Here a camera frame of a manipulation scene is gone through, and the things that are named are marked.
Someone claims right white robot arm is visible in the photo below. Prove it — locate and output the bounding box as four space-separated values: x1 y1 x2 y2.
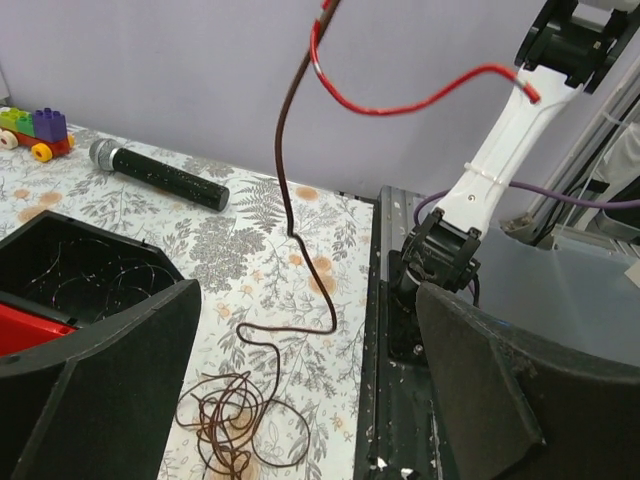
391 1 639 312

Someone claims black microphone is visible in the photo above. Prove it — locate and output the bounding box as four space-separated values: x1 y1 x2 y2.
89 138 230 212

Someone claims brown wire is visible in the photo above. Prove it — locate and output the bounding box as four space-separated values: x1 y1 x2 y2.
174 0 344 474

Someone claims black plastic bin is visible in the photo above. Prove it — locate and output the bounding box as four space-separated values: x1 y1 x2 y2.
1 211 183 329

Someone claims red plastic bin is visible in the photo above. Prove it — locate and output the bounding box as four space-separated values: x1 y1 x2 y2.
0 304 76 356

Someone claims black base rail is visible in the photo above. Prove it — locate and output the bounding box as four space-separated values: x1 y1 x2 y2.
352 186 458 479

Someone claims colourful toy block figure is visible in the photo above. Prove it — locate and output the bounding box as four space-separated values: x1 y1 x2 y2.
1 107 75 163

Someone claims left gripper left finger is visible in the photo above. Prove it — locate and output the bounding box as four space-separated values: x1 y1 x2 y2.
1 280 201 479

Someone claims thin dark wire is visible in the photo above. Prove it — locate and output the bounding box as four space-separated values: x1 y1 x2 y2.
29 237 161 321

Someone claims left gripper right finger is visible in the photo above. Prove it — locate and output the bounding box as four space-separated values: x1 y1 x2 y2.
416 283 639 479

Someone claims floral table mat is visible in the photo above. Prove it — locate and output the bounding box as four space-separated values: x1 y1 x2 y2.
1 128 373 479

